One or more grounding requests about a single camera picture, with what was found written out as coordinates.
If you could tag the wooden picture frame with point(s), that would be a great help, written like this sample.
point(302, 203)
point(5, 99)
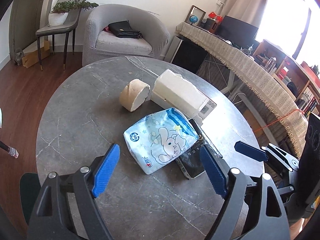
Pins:
point(194, 10)

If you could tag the black computer monitor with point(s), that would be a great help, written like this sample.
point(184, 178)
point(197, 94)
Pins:
point(238, 32)

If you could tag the grey armchair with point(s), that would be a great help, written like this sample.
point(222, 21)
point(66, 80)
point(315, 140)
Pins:
point(100, 43)

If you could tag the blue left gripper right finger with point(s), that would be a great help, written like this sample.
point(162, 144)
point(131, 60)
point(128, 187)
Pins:
point(215, 174)

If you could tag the grey door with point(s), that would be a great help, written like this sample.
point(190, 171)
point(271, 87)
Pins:
point(24, 22)

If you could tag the potted bonsai plant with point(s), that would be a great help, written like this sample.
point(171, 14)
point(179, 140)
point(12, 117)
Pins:
point(60, 11)

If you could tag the brown cardboard box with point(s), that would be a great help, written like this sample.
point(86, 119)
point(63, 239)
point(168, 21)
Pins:
point(31, 55)

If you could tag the grey cat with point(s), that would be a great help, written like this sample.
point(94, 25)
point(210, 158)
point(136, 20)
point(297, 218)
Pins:
point(18, 56)

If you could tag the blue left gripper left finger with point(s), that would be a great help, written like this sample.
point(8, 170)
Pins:
point(104, 170)

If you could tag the beige fringed desk cloth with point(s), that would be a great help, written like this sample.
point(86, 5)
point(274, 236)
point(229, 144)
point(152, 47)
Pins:
point(265, 87)

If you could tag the black tissue pack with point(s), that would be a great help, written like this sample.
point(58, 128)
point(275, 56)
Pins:
point(189, 162)

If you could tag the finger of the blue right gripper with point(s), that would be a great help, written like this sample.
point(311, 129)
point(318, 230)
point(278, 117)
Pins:
point(250, 151)

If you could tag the white torn cardboard box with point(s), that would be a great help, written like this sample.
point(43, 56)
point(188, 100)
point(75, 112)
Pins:
point(173, 90)

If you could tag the blue white tissue pack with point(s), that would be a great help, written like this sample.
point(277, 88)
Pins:
point(159, 138)

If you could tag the small blue globe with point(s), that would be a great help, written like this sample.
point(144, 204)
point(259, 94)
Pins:
point(193, 19)

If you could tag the black handbag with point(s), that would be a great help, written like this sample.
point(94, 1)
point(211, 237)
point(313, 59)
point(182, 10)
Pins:
point(123, 29)

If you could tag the grey dining chair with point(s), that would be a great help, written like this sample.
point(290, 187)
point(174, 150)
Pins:
point(68, 27)

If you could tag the brown tape roll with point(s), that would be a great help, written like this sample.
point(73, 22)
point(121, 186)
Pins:
point(134, 94)

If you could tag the dark green trash bin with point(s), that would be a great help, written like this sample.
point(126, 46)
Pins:
point(29, 190)

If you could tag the round grey marble table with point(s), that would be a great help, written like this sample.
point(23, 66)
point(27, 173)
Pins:
point(84, 117)

